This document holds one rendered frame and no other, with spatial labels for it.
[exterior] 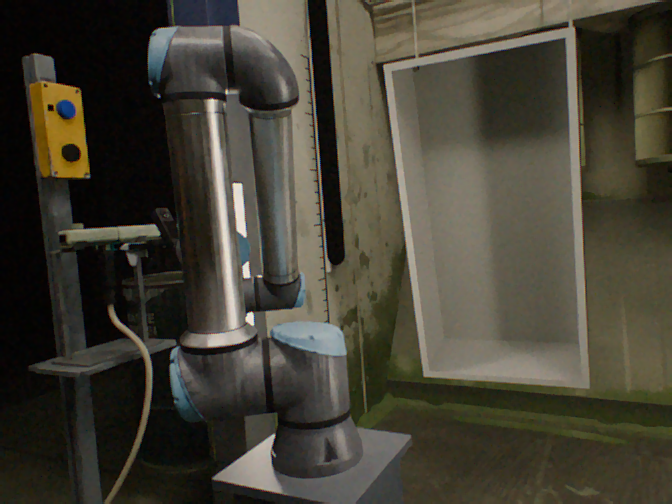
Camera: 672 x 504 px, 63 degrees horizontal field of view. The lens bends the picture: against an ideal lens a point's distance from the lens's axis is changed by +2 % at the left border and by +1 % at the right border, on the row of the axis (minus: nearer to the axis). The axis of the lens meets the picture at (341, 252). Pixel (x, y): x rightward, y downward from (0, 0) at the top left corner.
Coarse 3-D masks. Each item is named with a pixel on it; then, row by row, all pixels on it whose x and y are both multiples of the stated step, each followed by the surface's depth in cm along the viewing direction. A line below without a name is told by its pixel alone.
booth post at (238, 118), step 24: (168, 0) 191; (192, 0) 186; (216, 0) 188; (192, 24) 187; (216, 24) 187; (240, 120) 197; (240, 144) 197; (240, 168) 196; (264, 312) 206; (264, 336) 206; (216, 432) 201; (240, 432) 195; (264, 432) 204; (216, 456) 202; (240, 456) 196
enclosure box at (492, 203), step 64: (448, 64) 210; (512, 64) 201; (576, 64) 163; (448, 128) 217; (512, 128) 207; (576, 128) 167; (448, 192) 225; (512, 192) 215; (576, 192) 173; (448, 256) 233; (512, 256) 222; (576, 256) 179; (448, 320) 242; (512, 320) 231; (576, 320) 220; (576, 384) 192
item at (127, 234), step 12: (72, 228) 141; (96, 228) 146; (108, 228) 149; (120, 228) 152; (132, 228) 156; (144, 228) 159; (156, 228) 163; (72, 240) 139; (84, 240) 142; (96, 240) 145; (108, 240) 148; (120, 240) 152; (132, 240) 156; (96, 252) 148; (108, 252) 149; (108, 264) 149; (108, 276) 149; (108, 288) 149; (108, 300) 149
